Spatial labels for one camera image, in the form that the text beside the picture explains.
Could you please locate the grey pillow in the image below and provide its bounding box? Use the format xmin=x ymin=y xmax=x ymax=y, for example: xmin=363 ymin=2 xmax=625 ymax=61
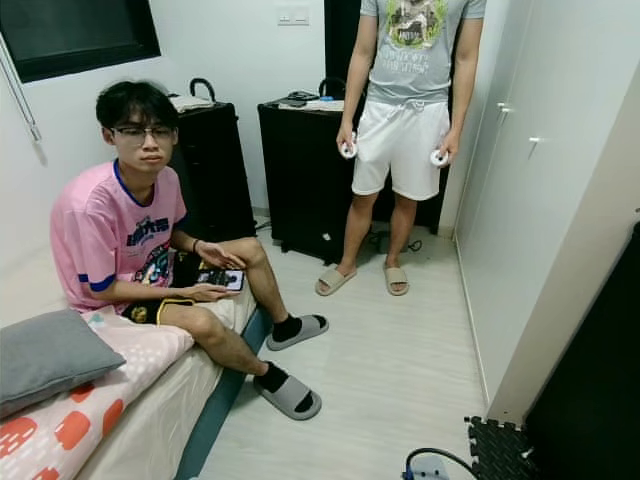
xmin=0 ymin=308 xmax=127 ymax=419

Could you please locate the seated person in pink shirt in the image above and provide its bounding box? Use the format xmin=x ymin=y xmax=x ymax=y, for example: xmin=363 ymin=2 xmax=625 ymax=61
xmin=50 ymin=80 xmax=326 ymax=396

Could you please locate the white window rod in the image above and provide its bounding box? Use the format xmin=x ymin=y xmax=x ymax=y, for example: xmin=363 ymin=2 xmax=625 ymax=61
xmin=0 ymin=40 xmax=43 ymax=143

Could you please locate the bed with red-dotted sheet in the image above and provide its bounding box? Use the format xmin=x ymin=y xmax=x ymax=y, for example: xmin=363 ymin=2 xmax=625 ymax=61
xmin=0 ymin=300 xmax=261 ymax=480

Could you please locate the dark window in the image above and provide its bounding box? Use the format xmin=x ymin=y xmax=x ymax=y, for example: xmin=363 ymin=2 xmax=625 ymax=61
xmin=0 ymin=0 xmax=162 ymax=84

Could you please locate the narrow black cabinet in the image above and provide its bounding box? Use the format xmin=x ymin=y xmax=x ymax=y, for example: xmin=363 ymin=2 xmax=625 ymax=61
xmin=168 ymin=100 xmax=256 ymax=243

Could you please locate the black smartphone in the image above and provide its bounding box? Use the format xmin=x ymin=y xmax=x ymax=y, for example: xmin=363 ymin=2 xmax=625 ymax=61
xmin=198 ymin=268 xmax=246 ymax=293

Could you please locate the wide black cabinet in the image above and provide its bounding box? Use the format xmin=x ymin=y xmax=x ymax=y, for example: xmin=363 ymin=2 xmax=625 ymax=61
xmin=257 ymin=97 xmax=446 ymax=263

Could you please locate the grey slipper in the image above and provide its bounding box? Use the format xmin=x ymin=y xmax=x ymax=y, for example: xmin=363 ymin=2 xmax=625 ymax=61
xmin=266 ymin=314 xmax=330 ymax=352
xmin=254 ymin=372 xmax=323 ymax=421

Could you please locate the beige slipper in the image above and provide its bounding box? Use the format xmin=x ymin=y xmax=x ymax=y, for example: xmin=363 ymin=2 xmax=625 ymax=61
xmin=314 ymin=266 xmax=358 ymax=297
xmin=383 ymin=264 xmax=410 ymax=297

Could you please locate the standing person in grey shirt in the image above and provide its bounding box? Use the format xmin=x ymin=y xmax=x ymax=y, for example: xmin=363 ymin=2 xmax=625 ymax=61
xmin=336 ymin=0 xmax=488 ymax=273

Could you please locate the white wardrobe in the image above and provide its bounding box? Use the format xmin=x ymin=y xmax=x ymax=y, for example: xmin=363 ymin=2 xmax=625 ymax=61
xmin=440 ymin=0 xmax=640 ymax=426

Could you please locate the black foam floor mat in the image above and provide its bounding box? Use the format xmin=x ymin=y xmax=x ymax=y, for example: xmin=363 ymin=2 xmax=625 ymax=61
xmin=464 ymin=415 xmax=541 ymax=480

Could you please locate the black curved handle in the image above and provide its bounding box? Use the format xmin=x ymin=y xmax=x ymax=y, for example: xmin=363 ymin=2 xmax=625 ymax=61
xmin=189 ymin=77 xmax=218 ymax=102
xmin=318 ymin=76 xmax=349 ymax=99

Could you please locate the blue bed frame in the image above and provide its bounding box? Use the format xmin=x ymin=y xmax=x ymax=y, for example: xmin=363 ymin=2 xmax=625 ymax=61
xmin=175 ymin=305 xmax=273 ymax=480

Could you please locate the white wall switch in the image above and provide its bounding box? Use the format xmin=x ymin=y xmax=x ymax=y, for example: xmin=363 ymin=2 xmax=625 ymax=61
xmin=277 ymin=5 xmax=311 ymax=26

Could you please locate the black cable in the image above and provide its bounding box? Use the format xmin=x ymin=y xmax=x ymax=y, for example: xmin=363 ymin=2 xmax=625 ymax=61
xmin=403 ymin=447 xmax=479 ymax=480

